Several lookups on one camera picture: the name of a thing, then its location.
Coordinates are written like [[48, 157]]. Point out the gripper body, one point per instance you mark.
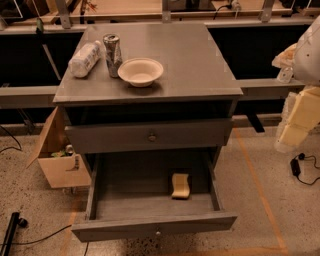
[[308, 58]]

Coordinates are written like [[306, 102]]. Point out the yellow sponge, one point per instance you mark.
[[181, 188]]

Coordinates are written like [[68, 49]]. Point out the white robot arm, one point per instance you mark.
[[303, 57]]

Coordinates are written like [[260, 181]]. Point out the closed grey upper drawer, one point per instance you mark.
[[126, 137]]

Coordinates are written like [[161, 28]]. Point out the grey wooden drawer cabinet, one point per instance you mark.
[[196, 84]]

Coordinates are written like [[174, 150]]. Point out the open grey lower drawer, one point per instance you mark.
[[131, 196]]

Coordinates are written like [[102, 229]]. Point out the white paper bowl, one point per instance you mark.
[[140, 72]]

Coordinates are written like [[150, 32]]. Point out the crushed silver can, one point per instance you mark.
[[113, 53]]

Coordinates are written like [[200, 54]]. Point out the clear plastic bottle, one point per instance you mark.
[[85, 59]]

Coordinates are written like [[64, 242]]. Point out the cardboard box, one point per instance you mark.
[[61, 165]]

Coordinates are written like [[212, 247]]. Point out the black bar on floor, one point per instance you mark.
[[15, 221]]

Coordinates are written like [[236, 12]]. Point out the grey metal rail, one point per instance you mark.
[[27, 97]]

